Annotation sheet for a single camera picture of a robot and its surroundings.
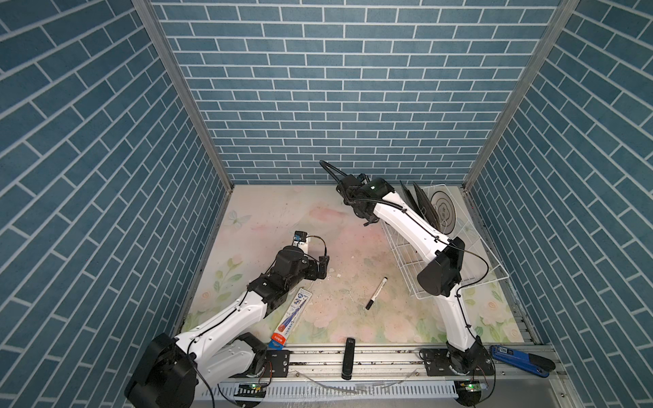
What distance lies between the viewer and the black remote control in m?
0.71

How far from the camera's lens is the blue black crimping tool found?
2.38 feet

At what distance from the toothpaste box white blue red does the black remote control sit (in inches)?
7.2

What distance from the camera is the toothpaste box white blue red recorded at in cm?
79

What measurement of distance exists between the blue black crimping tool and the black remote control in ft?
1.42

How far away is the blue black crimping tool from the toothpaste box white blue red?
62 cm

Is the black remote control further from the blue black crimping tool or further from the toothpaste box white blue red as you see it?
the blue black crimping tool
